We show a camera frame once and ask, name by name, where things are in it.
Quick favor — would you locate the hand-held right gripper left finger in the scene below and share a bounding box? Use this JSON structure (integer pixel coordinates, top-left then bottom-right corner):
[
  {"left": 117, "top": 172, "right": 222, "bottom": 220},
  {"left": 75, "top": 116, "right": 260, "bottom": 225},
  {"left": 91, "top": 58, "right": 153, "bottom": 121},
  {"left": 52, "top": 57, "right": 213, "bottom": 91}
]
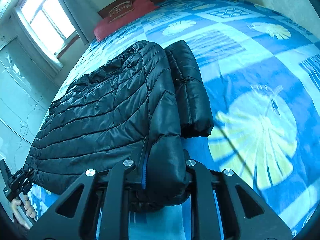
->
[{"left": 24, "top": 135, "right": 150, "bottom": 240}]

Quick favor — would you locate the white patterned wardrobe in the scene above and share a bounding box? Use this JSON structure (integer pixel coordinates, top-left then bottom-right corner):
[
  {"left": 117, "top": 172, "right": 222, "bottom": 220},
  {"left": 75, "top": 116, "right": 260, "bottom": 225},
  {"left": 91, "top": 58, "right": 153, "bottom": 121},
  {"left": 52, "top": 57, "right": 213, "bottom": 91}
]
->
[{"left": 0, "top": 25, "right": 61, "bottom": 180}]

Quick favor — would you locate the red pillow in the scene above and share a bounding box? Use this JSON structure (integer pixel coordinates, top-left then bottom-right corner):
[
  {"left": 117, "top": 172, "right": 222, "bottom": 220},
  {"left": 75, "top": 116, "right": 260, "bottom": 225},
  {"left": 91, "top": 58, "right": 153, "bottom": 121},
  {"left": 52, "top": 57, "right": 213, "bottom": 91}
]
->
[{"left": 94, "top": 0, "right": 161, "bottom": 42}]

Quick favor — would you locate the white framed window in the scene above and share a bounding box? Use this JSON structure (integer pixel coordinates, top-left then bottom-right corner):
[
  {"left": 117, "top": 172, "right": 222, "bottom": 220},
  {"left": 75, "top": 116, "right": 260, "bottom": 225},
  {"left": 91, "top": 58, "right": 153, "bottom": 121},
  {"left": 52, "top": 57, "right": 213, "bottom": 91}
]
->
[{"left": 14, "top": 0, "right": 81, "bottom": 61}]

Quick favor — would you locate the blue patterned bedsheet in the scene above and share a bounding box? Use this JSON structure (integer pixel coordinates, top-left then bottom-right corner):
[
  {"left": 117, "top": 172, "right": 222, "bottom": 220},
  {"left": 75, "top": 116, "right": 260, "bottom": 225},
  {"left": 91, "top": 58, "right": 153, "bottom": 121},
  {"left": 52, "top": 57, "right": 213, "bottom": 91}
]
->
[{"left": 26, "top": 0, "right": 320, "bottom": 240}]

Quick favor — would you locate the grey curtain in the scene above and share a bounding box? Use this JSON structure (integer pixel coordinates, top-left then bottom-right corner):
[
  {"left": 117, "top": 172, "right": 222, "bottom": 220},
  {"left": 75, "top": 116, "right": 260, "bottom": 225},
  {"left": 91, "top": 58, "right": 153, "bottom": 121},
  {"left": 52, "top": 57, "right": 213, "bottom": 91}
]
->
[{"left": 49, "top": 0, "right": 101, "bottom": 46}]

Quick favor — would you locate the person's left hand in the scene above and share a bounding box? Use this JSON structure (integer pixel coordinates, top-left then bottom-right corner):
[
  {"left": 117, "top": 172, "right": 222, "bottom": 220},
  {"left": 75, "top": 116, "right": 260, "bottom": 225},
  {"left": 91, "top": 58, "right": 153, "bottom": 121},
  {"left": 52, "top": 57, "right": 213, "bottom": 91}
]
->
[{"left": 10, "top": 194, "right": 38, "bottom": 228}]

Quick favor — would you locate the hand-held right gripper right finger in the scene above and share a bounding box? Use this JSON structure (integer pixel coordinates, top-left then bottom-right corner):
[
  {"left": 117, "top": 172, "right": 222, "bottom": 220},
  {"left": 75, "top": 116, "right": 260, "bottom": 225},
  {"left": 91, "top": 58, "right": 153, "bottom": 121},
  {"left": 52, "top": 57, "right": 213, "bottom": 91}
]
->
[{"left": 182, "top": 149, "right": 293, "bottom": 240}]

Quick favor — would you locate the brown printed cushion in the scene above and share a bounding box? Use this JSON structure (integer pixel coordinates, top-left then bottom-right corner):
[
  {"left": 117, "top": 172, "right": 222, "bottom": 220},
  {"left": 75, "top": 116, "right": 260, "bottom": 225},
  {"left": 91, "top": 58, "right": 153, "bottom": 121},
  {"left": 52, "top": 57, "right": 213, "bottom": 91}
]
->
[{"left": 107, "top": 2, "right": 133, "bottom": 24}]

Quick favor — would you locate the white curtain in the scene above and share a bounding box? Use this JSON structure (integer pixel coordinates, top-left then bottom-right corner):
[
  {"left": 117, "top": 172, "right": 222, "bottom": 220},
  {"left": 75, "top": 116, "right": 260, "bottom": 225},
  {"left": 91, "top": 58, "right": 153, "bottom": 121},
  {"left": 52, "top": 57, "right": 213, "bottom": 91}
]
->
[{"left": 11, "top": 5, "right": 63, "bottom": 78}]

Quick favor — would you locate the black puffer jacket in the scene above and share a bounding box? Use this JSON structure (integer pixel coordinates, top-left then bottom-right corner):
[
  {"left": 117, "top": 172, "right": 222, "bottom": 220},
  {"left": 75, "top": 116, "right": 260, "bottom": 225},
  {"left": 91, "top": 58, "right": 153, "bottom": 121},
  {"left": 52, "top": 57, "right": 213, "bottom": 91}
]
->
[{"left": 24, "top": 40, "right": 215, "bottom": 213}]

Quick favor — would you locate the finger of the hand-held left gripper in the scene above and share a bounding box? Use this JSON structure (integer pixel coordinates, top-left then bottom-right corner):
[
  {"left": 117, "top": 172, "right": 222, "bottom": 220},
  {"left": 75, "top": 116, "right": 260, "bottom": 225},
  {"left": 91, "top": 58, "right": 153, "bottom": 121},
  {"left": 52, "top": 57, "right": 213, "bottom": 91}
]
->
[{"left": 22, "top": 164, "right": 38, "bottom": 182}]

